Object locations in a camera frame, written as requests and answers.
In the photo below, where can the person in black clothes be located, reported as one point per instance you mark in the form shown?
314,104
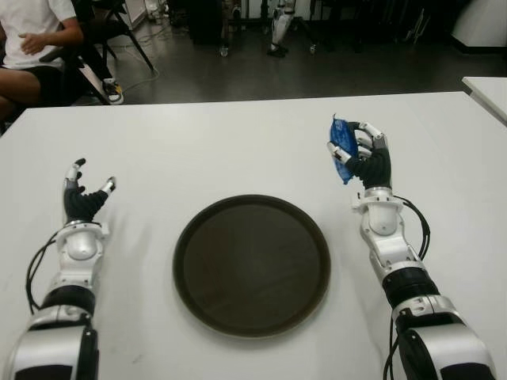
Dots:
99,51

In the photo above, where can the black wheeled stand leg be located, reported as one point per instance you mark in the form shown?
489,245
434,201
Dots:
313,49
224,49

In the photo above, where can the right robot arm silver black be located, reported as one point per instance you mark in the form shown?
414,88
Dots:
400,277

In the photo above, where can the white curved panel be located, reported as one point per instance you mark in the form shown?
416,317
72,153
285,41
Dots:
481,23

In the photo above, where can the left robot arm silver black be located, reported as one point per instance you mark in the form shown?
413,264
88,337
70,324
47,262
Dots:
75,253

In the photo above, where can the round dark brown tray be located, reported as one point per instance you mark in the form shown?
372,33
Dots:
251,269

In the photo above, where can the black folding chair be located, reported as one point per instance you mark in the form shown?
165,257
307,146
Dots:
119,29

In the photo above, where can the left robot hand black silver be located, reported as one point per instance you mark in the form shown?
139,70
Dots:
81,204

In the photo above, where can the seated person in white shirt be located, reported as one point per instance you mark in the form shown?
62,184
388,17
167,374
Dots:
27,23

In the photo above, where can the grey armrest office chair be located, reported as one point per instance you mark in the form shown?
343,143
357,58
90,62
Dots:
53,54

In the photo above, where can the white humanoid robot legs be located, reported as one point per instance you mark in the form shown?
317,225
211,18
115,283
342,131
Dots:
280,27

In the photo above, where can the blue Oreo cookie pack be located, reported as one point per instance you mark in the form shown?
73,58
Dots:
340,136

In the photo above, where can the right robot hand black silver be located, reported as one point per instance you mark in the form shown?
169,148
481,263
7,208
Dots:
374,166

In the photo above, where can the white side table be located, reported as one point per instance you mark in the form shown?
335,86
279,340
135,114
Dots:
489,93

